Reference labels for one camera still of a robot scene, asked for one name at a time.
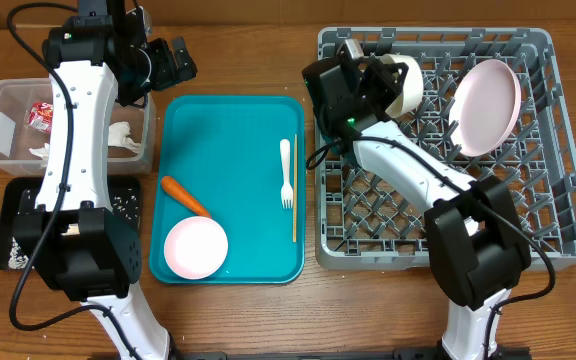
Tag small white plate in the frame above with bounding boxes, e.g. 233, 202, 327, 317
380, 54, 424, 118

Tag white tissue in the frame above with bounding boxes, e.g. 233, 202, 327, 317
28, 143, 50, 168
108, 121, 141, 153

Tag large white plate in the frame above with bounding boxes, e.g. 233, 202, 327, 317
448, 59, 521, 157

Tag orange carrot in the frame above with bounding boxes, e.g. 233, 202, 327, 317
160, 176, 211, 218

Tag red snack wrapper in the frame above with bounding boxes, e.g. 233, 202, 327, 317
26, 102, 53, 133

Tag white plastic fork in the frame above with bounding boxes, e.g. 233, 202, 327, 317
279, 139, 294, 209

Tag pink bowl with food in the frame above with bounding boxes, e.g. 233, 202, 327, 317
164, 216, 229, 280

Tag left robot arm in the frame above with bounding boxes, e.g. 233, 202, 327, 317
13, 0, 197, 359

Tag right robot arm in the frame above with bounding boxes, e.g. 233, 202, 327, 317
302, 55, 531, 359

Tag grey dishwasher rack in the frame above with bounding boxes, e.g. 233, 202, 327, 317
315, 27, 576, 271

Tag teal serving tray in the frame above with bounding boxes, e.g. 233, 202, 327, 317
158, 95, 306, 285

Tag wooden chopstick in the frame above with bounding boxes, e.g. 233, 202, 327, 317
292, 134, 298, 243

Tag black tray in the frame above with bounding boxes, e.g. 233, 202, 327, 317
0, 175, 142, 270

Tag rice and peanuts pile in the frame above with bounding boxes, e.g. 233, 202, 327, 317
0, 186, 142, 270

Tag clear plastic bin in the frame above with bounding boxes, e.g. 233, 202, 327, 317
0, 78, 156, 176

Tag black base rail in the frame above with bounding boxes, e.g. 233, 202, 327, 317
177, 346, 532, 360

